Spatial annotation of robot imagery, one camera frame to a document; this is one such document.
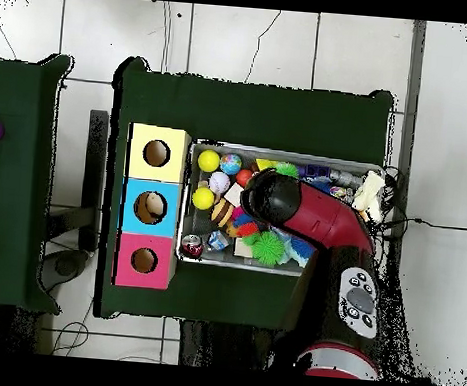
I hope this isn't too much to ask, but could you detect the wooden box with three holes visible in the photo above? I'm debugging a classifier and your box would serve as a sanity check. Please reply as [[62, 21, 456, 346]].
[[111, 121, 194, 292]]

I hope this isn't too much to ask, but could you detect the plain wooden cube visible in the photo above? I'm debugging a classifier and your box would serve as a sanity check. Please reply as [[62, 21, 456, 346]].
[[222, 181, 246, 208]]

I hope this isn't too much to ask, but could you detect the white toy baseball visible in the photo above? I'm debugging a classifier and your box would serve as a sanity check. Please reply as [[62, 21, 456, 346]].
[[207, 170, 233, 197]]

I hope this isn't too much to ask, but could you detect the plain orange ball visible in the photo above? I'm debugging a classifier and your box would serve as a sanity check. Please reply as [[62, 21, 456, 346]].
[[234, 167, 254, 188]]

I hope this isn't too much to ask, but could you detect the toy hamburger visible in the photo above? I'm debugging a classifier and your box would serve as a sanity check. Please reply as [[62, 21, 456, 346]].
[[209, 196, 236, 229]]

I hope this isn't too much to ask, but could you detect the globe print ball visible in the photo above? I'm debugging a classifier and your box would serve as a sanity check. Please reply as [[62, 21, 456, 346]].
[[218, 152, 244, 178]]

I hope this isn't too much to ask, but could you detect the yellow ball with seam lines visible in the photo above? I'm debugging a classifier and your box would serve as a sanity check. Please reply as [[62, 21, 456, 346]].
[[190, 186, 217, 212]]

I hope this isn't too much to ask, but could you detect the crushed red drink can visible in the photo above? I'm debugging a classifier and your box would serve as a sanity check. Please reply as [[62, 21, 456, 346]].
[[179, 232, 206, 260]]

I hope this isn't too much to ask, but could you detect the beige rounded object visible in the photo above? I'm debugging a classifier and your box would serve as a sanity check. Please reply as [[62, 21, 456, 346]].
[[143, 192, 168, 220]]

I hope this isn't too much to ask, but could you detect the dark green tablecloth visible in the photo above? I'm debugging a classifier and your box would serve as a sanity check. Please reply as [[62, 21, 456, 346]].
[[0, 48, 82, 314], [93, 55, 396, 341]]

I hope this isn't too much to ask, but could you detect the black upright panel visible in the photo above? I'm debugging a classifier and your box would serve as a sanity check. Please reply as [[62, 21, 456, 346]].
[[78, 108, 111, 252]]

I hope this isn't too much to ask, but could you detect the silver wire mesh bin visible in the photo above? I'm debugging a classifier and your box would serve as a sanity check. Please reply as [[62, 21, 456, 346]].
[[173, 137, 388, 288]]

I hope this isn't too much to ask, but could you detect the black power cable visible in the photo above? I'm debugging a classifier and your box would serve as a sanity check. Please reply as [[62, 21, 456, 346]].
[[375, 213, 467, 246]]

